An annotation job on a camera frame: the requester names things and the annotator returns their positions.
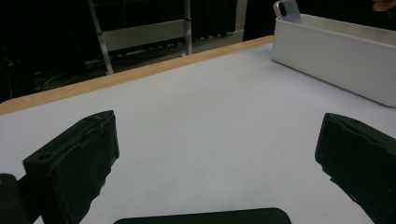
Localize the wooden table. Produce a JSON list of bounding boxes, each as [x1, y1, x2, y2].
[[0, 35, 275, 117]]

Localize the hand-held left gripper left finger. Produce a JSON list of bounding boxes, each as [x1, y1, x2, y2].
[[22, 110, 120, 224]]

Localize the pink gradient phone case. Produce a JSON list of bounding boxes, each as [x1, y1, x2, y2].
[[273, 0, 302, 24]]

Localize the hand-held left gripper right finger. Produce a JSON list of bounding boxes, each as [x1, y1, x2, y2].
[[315, 112, 396, 224]]

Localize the black floor cable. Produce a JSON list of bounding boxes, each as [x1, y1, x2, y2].
[[0, 55, 104, 94]]

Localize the white table mat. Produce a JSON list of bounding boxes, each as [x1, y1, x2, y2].
[[0, 42, 396, 224]]

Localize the white plastic bin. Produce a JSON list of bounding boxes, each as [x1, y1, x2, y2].
[[271, 13, 396, 108]]

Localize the white metal stand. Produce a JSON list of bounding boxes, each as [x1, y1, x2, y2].
[[87, 0, 248, 76]]

